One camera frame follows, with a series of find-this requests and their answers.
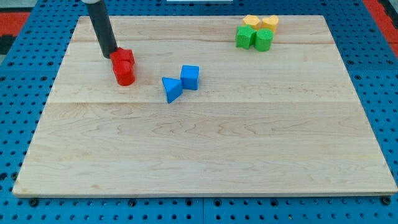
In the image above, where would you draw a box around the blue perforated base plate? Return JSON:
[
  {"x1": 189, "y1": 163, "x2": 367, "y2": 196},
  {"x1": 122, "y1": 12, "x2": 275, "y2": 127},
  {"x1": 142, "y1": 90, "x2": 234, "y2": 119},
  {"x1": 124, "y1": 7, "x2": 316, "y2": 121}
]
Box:
[{"x1": 1, "y1": 0, "x2": 397, "y2": 223}]

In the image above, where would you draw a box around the light wooden board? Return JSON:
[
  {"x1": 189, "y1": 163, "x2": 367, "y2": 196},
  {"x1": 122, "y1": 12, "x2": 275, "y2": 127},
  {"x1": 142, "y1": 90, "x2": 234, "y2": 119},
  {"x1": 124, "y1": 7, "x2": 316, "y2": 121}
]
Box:
[{"x1": 12, "y1": 16, "x2": 397, "y2": 198}]

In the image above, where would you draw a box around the red star block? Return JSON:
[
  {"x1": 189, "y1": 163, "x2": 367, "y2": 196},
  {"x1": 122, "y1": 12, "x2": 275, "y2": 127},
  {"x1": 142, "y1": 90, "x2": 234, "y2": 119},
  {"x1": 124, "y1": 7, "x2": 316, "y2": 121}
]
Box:
[{"x1": 109, "y1": 47, "x2": 135, "y2": 65}]

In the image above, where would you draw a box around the red cylinder block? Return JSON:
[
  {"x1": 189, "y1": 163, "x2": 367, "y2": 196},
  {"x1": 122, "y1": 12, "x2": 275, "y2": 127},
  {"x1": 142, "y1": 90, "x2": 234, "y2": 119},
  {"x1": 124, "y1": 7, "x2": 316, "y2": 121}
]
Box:
[{"x1": 113, "y1": 61, "x2": 135, "y2": 86}]

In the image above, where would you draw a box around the blue cube block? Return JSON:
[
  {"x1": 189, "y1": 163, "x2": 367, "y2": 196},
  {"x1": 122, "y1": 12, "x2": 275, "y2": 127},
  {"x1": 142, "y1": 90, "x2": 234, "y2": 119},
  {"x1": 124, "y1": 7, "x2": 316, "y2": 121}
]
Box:
[{"x1": 180, "y1": 65, "x2": 200, "y2": 90}]

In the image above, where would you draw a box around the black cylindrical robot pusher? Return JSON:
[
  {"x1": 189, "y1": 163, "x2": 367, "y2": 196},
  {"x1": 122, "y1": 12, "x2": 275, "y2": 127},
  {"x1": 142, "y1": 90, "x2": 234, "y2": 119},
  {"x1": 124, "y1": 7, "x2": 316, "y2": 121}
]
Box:
[{"x1": 82, "y1": 0, "x2": 118, "y2": 58}]

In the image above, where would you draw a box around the green cylinder block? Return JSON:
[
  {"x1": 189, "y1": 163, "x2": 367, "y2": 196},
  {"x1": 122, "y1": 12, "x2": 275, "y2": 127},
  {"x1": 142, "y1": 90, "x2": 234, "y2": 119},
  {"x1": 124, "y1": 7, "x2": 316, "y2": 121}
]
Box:
[{"x1": 254, "y1": 29, "x2": 274, "y2": 52}]

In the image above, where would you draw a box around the yellow heart block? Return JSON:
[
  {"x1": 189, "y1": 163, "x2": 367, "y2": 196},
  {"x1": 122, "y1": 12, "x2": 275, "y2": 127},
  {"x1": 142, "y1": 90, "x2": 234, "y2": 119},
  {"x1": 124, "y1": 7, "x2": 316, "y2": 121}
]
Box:
[{"x1": 261, "y1": 15, "x2": 279, "y2": 34}]

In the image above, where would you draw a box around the yellow pentagon block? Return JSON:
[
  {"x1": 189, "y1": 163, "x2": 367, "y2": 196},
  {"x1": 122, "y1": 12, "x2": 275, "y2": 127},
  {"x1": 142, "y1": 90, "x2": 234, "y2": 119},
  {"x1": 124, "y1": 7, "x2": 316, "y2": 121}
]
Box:
[{"x1": 243, "y1": 14, "x2": 261, "y2": 30}]

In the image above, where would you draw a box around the blue triangle block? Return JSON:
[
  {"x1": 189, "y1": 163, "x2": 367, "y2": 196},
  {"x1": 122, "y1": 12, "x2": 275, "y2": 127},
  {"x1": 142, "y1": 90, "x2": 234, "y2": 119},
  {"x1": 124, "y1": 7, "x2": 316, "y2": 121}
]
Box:
[{"x1": 162, "y1": 77, "x2": 183, "y2": 103}]

